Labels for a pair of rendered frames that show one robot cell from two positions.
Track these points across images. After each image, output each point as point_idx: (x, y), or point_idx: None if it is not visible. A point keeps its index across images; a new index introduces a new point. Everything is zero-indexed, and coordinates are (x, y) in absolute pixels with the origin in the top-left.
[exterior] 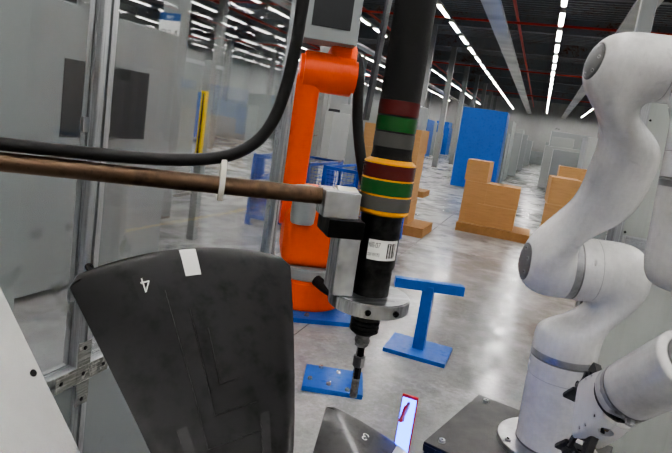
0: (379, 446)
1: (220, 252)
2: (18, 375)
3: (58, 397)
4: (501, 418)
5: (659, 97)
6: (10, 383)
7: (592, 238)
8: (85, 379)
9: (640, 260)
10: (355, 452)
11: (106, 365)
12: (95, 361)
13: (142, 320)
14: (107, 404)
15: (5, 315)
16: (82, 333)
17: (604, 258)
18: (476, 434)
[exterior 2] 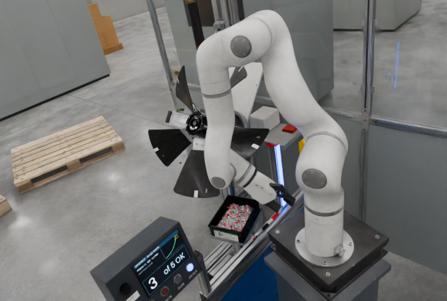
0: (255, 140)
1: (243, 68)
2: (254, 84)
3: (355, 122)
4: (354, 236)
5: None
6: (252, 84)
7: (323, 139)
8: (366, 123)
9: (300, 158)
10: (250, 135)
11: (377, 123)
12: (370, 119)
13: (232, 76)
14: (381, 141)
15: (260, 72)
16: (363, 104)
17: (304, 146)
18: None
